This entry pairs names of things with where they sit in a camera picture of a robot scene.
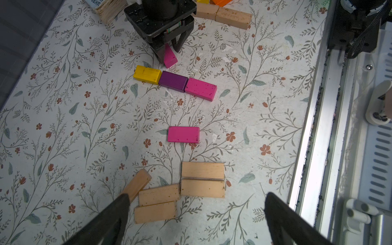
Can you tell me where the natural wood block pair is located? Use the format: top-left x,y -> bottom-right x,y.
134,184 -> 181,224
180,162 -> 225,198

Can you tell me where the orange block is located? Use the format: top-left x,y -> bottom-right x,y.
210,0 -> 232,7

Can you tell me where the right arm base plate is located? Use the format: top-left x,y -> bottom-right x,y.
328,0 -> 392,59

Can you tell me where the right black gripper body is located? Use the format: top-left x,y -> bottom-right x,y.
124,0 -> 197,63

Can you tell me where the natural wood block pair upper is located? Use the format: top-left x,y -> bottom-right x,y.
134,184 -> 181,224

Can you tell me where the magenta block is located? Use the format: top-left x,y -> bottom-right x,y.
167,126 -> 200,144
164,44 -> 178,68
185,78 -> 217,102

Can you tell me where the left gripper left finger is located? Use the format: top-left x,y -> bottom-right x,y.
65,194 -> 130,245

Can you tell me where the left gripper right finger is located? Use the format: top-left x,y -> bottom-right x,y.
264,193 -> 331,245

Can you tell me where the yellow block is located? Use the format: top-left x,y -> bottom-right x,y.
133,65 -> 162,85

